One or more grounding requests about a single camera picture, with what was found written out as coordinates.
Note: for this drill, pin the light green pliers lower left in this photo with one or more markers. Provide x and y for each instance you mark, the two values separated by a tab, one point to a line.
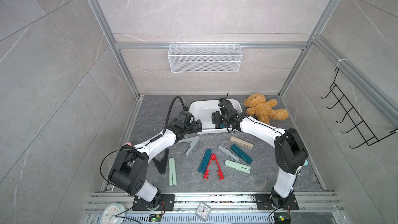
172	172

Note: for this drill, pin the dark teal pliers floor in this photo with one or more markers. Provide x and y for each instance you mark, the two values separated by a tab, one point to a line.
241	154

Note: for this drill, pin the white storage box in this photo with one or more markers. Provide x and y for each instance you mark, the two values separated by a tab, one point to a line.
203	110

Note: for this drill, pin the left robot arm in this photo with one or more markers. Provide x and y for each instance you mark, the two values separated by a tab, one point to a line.
130	166

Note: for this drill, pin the beige wooden pliers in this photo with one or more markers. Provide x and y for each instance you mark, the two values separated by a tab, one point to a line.
242	143

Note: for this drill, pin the aluminium frame rail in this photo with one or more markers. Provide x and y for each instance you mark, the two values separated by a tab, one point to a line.
98	13

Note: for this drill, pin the black wall hook rack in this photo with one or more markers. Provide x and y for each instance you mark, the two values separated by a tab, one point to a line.
351	113

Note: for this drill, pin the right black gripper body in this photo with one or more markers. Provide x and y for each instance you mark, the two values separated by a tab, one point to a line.
219	119

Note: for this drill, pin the round white clock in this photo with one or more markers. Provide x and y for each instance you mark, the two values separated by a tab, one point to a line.
113	214

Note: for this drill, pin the red open pliers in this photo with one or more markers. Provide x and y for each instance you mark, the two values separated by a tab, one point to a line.
213	166

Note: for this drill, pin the light green pliers lower right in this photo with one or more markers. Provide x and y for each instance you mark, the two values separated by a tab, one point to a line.
238	166

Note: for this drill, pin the brown teddy bear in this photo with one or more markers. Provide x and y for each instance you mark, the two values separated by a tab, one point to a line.
258	106

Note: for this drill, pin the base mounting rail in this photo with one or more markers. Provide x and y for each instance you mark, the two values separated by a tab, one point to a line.
226	208

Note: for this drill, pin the light green pliers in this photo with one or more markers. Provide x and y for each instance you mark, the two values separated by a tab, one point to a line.
172	172
238	166

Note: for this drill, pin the small square clock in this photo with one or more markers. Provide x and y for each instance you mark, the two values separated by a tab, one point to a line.
203	211

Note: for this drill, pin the grey open pliers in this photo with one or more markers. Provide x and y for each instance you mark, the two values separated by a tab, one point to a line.
193	141

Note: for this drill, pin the white wire mesh basket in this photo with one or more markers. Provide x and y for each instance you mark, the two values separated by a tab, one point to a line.
209	58

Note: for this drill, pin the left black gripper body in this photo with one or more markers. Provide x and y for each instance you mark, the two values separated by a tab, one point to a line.
193	128

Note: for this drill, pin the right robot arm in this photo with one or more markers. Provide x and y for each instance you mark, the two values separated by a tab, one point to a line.
290	151

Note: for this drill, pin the grey pliers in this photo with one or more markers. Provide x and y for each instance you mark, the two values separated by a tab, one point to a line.
193	141
228	153

